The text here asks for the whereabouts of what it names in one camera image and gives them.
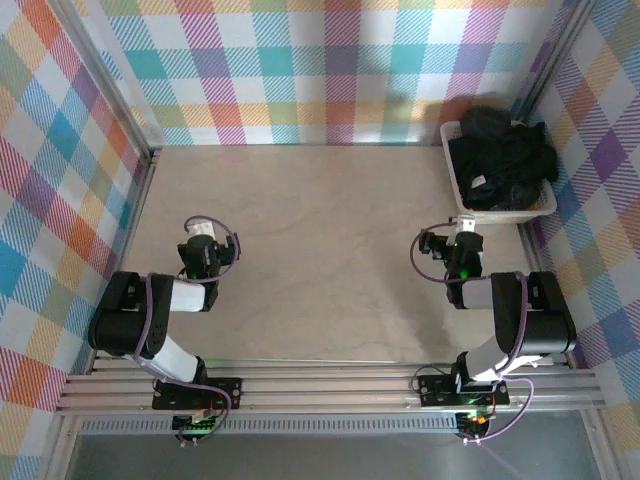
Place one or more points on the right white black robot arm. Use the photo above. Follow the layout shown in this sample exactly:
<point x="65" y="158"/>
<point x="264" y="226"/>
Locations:
<point x="545" y="325"/>

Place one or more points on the aluminium corner post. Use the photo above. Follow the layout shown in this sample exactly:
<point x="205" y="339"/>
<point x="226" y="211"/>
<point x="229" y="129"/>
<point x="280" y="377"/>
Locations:
<point x="107" y="75"/>
<point x="560" y="50"/>

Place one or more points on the black t-shirt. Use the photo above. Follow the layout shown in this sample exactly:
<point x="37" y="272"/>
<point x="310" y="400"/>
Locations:
<point x="500" y="160"/>

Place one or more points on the white plastic basket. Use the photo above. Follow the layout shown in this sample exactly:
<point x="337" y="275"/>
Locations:
<point x="530" y="212"/>

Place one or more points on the colourful plaid backdrop panel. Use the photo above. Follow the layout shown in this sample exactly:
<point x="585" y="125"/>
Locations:
<point x="300" y="75"/>
<point x="40" y="200"/>
<point x="600" y="200"/>

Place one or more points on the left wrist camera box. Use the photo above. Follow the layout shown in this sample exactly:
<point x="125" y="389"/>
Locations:
<point x="202" y="230"/>

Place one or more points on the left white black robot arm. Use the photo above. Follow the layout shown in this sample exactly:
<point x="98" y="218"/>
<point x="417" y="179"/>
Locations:
<point x="120" y="320"/>

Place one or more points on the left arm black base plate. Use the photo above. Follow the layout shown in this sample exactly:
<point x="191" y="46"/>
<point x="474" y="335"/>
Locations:
<point x="230" y="392"/>

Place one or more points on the long aluminium base rail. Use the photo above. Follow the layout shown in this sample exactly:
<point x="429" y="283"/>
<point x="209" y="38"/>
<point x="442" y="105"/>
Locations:
<point x="325" y="387"/>

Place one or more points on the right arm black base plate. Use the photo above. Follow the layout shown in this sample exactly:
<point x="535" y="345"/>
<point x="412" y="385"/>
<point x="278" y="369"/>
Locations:
<point x="435" y="392"/>

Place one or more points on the aluminium frame leg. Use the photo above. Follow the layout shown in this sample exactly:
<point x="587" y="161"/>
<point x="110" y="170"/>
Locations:
<point x="60" y="450"/>
<point x="607" y="450"/>

